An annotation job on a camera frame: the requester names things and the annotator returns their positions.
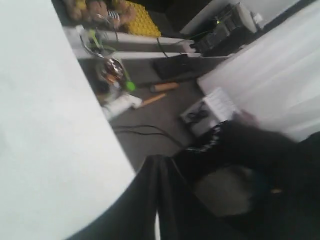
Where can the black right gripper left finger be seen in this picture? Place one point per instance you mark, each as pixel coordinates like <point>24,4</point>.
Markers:
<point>133,215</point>

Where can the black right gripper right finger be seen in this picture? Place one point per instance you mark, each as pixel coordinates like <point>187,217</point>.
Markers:
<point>293,215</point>

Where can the wooden rolling pin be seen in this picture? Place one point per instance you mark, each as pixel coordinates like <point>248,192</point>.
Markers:
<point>161,91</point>

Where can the yellow egg tray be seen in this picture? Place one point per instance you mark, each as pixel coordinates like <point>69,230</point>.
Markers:
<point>135,19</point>

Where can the black electronics box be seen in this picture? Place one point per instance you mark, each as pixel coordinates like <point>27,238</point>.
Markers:
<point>227,31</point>

